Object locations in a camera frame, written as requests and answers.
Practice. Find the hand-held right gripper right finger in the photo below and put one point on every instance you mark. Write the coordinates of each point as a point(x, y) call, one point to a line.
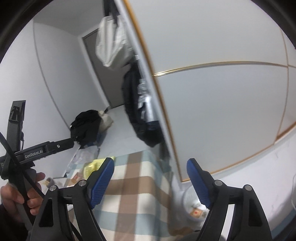
point(198, 183)

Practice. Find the person's left hand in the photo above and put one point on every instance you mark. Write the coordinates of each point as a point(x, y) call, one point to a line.
point(11, 197)

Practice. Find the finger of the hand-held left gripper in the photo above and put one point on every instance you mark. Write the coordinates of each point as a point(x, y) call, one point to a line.
point(15, 111)

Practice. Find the white trash bin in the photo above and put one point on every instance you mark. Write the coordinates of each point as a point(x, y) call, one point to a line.
point(185, 204)

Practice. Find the pile of black clothes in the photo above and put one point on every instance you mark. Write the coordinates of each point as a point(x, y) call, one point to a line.
point(85, 127)

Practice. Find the plaid blanket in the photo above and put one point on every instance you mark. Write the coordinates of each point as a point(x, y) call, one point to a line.
point(138, 185)

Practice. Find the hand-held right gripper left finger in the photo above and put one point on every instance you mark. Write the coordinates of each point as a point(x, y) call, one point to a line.
point(103, 183)

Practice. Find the grey plastic mailer bag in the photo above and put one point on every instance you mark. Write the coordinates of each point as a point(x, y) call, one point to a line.
point(83, 157)

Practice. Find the grey cup with sticks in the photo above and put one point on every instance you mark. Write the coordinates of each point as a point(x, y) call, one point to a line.
point(48, 182)

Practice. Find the grey-brown door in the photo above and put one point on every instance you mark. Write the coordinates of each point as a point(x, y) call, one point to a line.
point(99, 76)

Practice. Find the black hanging jacket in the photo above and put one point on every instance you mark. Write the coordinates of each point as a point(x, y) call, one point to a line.
point(138, 129)

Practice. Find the white shoulder bag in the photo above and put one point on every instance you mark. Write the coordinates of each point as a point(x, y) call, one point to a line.
point(111, 46)

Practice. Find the silver folded umbrella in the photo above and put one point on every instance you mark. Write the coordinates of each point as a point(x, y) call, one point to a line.
point(146, 109)

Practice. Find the yellow plastic bag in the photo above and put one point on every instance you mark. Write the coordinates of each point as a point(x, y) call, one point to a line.
point(92, 166)

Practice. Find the beige cloth bag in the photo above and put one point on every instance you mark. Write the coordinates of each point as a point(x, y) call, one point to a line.
point(106, 122)

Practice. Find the blue denim garment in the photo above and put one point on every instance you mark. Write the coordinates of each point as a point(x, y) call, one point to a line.
point(98, 139)

